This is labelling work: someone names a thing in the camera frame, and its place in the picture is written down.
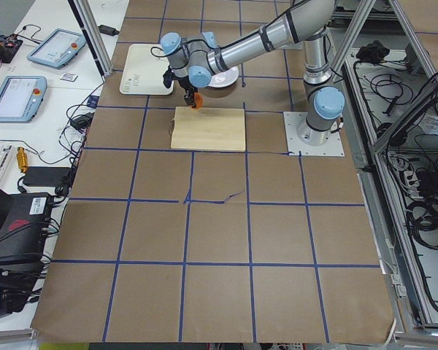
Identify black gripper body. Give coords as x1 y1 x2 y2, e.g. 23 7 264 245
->
163 67 197 97

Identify orange fruit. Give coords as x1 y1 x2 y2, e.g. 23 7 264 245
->
191 93 204 109

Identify white ceramic plate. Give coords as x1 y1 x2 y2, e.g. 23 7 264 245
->
208 66 239 88

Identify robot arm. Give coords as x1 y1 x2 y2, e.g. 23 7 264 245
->
160 0 345 146

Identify cream bear tray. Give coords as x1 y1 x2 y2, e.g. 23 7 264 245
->
119 44 174 96

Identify bamboo cutting board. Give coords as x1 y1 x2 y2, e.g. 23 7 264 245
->
171 106 246 152

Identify black power adapter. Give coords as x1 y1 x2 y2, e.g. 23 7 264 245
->
98 24 120 36

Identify blue teach pendant far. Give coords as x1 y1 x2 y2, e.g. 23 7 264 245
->
27 28 86 69

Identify blue teach pendant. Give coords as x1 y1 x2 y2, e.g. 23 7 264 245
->
27 28 86 69
0 76 47 123

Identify blue teach pendant near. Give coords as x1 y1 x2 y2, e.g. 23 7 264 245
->
0 76 47 123

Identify gold metal cylinder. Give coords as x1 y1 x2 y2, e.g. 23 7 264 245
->
16 147 28 174

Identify black computer box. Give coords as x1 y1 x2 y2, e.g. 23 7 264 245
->
0 192 54 267

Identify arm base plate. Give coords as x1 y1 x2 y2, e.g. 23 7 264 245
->
283 112 345 157

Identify aluminium frame post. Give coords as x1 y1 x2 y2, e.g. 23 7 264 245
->
67 0 113 77

